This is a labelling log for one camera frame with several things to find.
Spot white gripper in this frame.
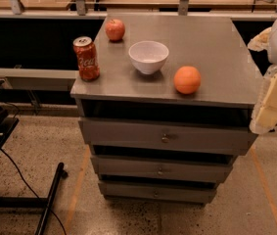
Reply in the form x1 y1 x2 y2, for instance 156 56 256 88
247 20 277 134

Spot orange fruit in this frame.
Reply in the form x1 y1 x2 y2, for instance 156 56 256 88
173 66 201 95

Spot white bowl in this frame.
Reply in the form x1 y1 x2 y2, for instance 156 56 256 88
128 41 169 75

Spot grey drawer cabinet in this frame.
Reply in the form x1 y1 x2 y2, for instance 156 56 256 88
71 15 261 204

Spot red apple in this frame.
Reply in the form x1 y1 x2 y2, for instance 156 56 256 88
105 19 125 41

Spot red soda can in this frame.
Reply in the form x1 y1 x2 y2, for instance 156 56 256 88
73 36 100 81

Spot black cable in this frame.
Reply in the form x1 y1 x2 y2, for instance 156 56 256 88
0 147 68 235

